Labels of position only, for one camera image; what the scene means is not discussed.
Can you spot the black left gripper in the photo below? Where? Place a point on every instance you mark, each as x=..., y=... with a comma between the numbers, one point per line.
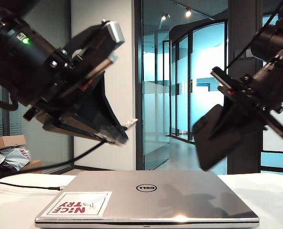
x=79, y=62

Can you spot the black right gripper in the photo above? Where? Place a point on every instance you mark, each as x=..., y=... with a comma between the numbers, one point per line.
x=267, y=81

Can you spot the black smartphone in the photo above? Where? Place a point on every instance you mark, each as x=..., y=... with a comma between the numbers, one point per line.
x=213, y=143

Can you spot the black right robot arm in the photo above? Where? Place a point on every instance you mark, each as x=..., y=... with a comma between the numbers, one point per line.
x=270, y=40

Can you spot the frosted glass window panel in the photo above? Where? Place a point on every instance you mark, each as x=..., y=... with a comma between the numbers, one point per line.
x=277, y=143

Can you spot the curved black framed glass partition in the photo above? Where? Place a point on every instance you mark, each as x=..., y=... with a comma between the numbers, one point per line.
x=203, y=59

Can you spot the brown red cardboard box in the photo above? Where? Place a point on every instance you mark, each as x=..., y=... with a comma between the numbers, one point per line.
x=33, y=165

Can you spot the grey plastic mailing bag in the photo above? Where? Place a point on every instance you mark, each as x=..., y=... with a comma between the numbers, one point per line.
x=15, y=155

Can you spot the small flat brown cardboard box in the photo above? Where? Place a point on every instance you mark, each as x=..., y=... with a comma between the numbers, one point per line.
x=8, y=142

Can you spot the white red Nice Try sticker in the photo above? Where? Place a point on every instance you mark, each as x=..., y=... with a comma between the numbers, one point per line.
x=84, y=202

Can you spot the black framed glass door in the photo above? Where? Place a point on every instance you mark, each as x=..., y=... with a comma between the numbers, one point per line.
x=155, y=71

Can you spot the dark crumpled bag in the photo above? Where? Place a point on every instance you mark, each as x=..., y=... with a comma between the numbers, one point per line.
x=3, y=170

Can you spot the silver Dell laptop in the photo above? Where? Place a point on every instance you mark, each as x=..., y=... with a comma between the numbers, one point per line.
x=155, y=205

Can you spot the round ceiling spotlight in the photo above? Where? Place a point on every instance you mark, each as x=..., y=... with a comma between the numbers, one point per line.
x=188, y=13
x=163, y=17

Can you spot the dark grey wall switch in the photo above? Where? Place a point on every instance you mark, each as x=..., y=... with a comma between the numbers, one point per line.
x=248, y=53
x=238, y=52

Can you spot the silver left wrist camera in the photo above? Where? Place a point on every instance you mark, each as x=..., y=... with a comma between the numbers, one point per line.
x=115, y=32

